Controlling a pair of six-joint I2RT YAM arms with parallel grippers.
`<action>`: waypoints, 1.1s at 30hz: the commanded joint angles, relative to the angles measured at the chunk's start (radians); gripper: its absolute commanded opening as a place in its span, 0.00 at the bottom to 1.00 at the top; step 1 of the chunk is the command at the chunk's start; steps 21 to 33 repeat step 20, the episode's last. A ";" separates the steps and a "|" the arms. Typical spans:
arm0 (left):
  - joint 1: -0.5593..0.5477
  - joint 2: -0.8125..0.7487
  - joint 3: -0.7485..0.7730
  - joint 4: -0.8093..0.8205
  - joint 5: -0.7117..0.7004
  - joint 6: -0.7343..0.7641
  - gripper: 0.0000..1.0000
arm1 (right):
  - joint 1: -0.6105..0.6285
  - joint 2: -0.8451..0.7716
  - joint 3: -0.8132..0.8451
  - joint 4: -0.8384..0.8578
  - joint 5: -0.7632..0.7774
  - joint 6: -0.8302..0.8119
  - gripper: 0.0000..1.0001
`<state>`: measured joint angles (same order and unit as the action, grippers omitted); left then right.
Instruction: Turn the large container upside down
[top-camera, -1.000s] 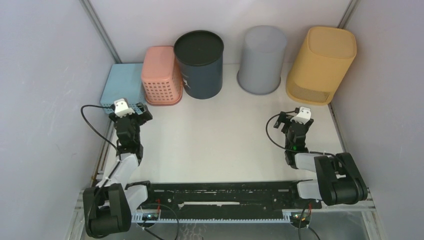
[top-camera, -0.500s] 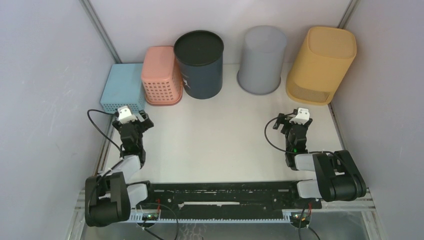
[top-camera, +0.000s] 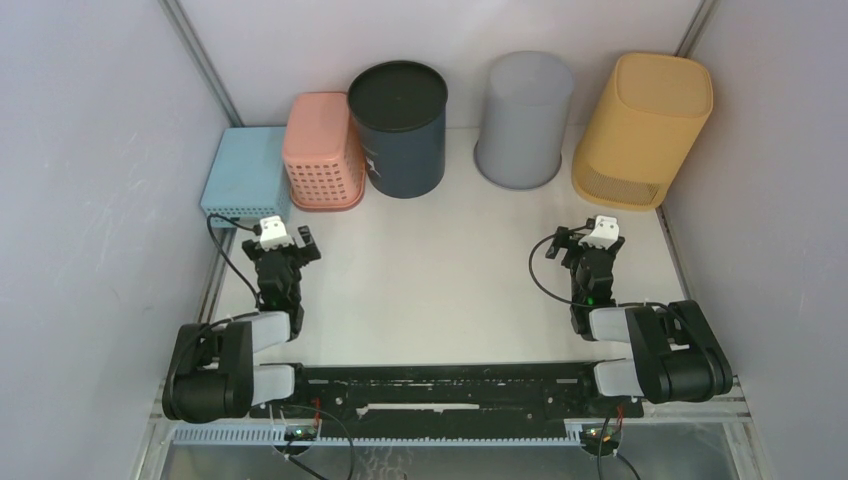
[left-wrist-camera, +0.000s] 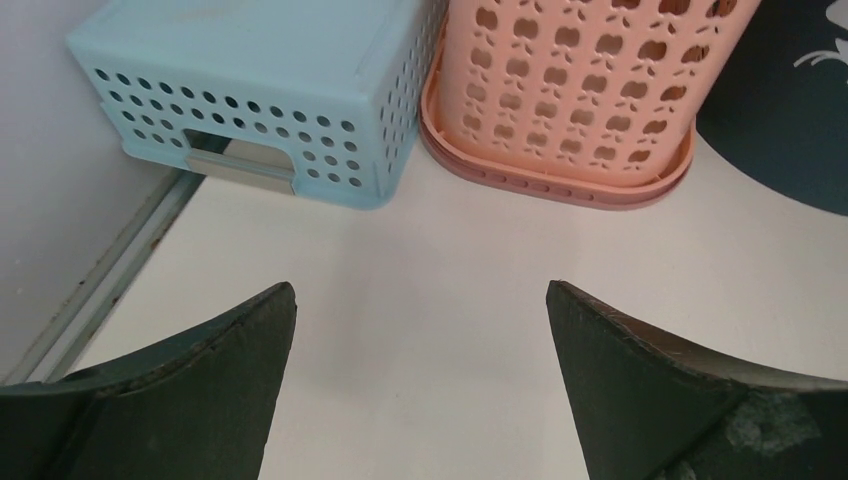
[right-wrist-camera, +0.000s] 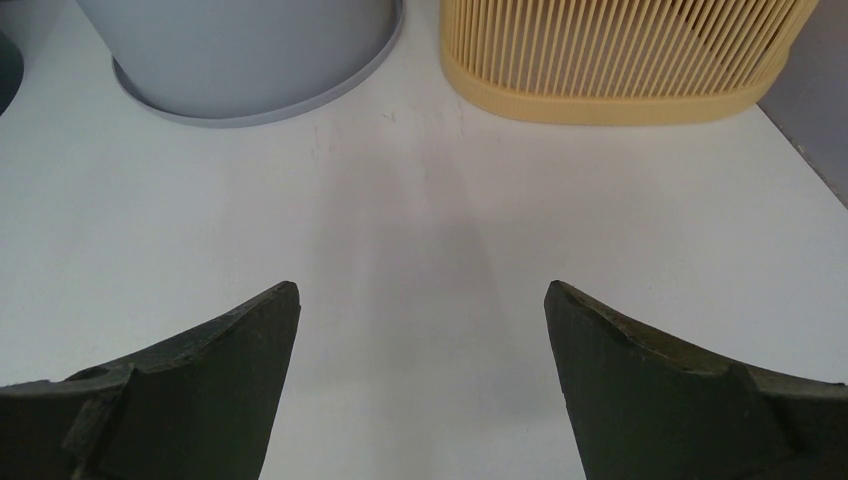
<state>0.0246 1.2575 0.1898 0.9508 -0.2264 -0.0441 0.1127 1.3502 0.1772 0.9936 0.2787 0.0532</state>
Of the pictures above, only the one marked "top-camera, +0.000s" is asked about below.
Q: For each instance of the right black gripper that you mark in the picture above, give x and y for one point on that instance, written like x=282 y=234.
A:
x=566 y=239

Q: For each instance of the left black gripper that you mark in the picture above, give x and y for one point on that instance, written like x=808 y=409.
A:
x=304 y=254

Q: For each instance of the blue plastic basket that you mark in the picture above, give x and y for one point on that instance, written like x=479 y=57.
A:
x=247 y=180

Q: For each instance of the pink plastic basket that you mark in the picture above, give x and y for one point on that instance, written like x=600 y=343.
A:
x=322 y=154

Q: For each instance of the grey bin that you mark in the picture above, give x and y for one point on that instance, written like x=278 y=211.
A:
x=524 y=120

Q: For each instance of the yellow perforated bin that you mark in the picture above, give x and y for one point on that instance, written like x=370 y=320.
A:
x=647 y=119

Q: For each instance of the dark blue cylindrical bin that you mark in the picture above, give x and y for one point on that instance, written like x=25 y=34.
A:
x=399 y=109

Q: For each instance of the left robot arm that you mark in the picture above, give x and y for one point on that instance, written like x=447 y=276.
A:
x=213 y=373

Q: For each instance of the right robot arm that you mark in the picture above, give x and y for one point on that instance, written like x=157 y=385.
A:
x=675 y=356

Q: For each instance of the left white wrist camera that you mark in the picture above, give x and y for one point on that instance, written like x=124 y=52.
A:
x=273 y=233

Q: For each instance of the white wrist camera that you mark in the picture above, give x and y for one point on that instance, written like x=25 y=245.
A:
x=604 y=233
x=273 y=233

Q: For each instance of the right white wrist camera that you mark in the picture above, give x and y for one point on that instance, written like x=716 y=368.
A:
x=604 y=233

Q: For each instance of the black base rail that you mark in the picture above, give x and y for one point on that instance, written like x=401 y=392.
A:
x=448 y=399

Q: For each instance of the white slotted cable duct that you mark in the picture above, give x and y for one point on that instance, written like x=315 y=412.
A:
x=566 y=434

